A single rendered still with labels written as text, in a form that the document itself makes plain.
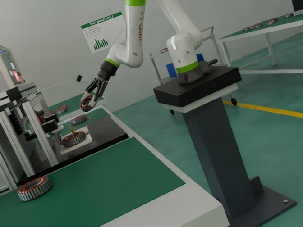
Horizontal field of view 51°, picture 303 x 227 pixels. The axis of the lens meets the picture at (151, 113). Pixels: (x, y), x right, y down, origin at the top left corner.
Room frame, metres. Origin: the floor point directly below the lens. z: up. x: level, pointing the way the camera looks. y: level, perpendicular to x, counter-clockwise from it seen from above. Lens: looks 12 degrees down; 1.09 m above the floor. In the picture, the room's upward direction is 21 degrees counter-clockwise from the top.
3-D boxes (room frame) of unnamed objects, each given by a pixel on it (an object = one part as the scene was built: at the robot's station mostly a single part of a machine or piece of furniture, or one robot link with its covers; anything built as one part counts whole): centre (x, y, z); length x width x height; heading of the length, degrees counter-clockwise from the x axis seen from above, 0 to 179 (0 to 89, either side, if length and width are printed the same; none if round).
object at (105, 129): (1.60, 0.42, 0.76); 0.64 x 0.47 x 0.02; 11
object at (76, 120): (2.25, 0.50, 0.77); 0.11 x 0.11 x 0.04
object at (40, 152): (1.45, 0.52, 0.80); 0.07 x 0.05 x 0.06; 11
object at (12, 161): (1.55, 0.66, 0.92); 0.66 x 0.01 x 0.30; 11
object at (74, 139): (1.48, 0.38, 0.80); 0.11 x 0.11 x 0.04
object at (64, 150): (1.48, 0.38, 0.78); 0.15 x 0.15 x 0.01; 11
